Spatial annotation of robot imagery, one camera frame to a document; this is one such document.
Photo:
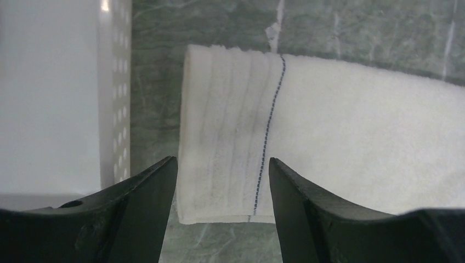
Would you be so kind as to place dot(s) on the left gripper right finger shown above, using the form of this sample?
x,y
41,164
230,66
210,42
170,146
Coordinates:
x,y
315,225

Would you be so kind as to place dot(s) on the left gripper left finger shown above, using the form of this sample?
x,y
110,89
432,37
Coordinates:
x,y
125,222

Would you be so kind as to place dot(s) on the white plastic basket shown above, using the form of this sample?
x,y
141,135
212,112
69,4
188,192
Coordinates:
x,y
65,100

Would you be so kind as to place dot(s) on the cream white towel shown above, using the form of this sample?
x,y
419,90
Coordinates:
x,y
382,139

